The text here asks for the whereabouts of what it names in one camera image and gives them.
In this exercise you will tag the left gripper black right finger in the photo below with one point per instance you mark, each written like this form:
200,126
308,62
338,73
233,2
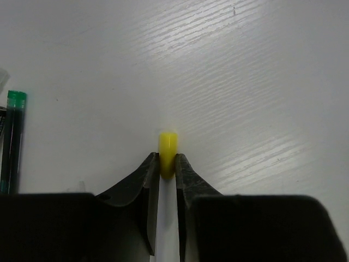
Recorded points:
217,227

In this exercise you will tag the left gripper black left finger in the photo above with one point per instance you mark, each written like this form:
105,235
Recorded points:
118,224

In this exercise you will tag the white marker yellow cap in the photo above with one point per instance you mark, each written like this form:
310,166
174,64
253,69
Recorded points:
167,241

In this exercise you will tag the dark green capped pen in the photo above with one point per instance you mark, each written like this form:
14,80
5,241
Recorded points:
13,130

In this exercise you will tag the clear pen cap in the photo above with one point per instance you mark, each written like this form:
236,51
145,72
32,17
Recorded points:
81,187

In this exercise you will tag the black patterned pen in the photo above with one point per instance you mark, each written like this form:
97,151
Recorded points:
3,112

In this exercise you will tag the clear green gel pen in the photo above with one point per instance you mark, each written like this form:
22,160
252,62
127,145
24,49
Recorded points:
4,76

